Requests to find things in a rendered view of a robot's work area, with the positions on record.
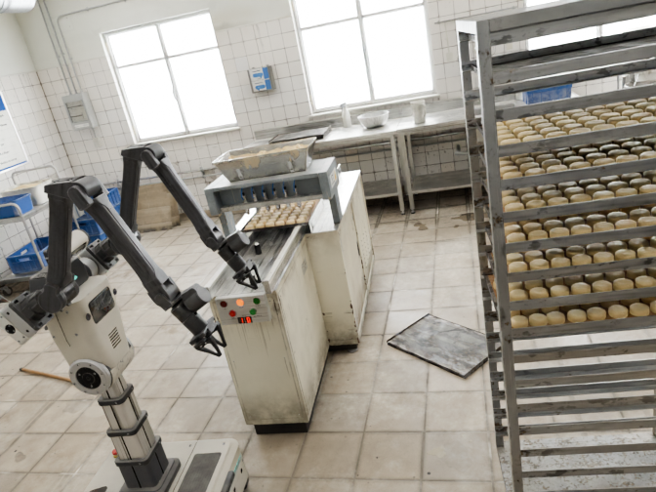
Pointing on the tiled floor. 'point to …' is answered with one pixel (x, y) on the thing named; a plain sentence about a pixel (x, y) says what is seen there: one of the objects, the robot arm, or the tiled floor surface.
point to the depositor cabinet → (340, 263)
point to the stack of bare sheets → (444, 345)
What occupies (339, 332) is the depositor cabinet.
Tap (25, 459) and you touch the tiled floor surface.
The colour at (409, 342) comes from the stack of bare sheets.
